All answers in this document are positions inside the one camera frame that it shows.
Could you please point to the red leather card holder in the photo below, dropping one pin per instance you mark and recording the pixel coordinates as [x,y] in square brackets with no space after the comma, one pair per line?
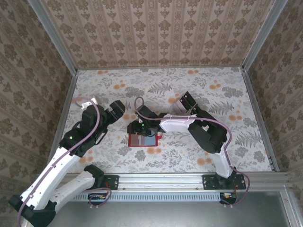
[136,140]

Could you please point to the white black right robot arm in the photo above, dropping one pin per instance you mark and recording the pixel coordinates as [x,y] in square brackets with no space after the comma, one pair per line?
[175,124]

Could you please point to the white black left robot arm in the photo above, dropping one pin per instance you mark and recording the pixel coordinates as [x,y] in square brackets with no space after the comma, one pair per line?
[54,175]

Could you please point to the light blue card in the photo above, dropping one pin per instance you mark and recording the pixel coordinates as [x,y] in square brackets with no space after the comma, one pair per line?
[151,140]

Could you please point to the floral white tablecloth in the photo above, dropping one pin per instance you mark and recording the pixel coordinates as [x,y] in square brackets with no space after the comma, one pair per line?
[165,160]

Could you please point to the black rectangular block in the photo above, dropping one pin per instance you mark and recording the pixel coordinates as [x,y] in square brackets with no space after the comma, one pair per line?
[197,109]
[191,99]
[192,111]

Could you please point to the wide aluminium mounting beam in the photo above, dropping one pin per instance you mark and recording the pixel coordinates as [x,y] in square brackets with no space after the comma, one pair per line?
[161,180]

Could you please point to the small black connector board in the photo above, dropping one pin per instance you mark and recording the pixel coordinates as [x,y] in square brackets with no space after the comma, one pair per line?
[228,196]
[97,196]

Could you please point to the grey metal panel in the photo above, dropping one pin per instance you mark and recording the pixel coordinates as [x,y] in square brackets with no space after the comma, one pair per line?
[165,215]

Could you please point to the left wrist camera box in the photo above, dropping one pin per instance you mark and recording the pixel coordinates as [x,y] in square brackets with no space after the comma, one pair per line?
[88,102]

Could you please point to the aluminium side rail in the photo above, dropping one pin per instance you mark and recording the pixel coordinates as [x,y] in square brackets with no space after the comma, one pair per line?
[68,94]
[259,118]

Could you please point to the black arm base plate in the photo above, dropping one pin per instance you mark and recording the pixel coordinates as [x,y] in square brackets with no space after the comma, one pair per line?
[210,182]
[111,182]

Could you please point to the thin aluminium table rail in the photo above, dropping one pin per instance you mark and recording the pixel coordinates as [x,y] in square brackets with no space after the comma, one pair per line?
[165,67]

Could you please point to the short aluminium frame post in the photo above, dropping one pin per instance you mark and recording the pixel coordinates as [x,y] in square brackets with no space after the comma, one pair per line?
[286,210]

